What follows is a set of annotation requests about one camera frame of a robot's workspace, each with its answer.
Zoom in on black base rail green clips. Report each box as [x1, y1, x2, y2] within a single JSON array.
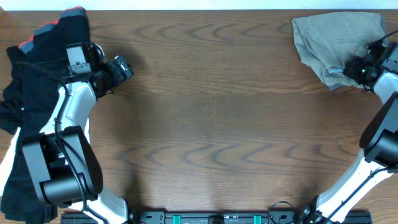
[[60, 201, 373, 224]]

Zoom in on khaki shorts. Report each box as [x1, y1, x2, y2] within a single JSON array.
[[292, 11, 386, 88]]

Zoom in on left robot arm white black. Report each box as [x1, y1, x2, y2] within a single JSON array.
[[22, 55, 135, 223]]

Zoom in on folded grey shorts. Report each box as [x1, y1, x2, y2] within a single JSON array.
[[325, 12, 386, 91]]

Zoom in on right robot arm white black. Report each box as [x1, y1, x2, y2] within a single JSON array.
[[298, 56, 397, 223]]

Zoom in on white garment under pile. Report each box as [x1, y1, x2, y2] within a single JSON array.
[[0, 127, 21, 196]]

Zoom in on black garment with red-grey trim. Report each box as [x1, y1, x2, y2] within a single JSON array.
[[1, 6, 90, 223]]

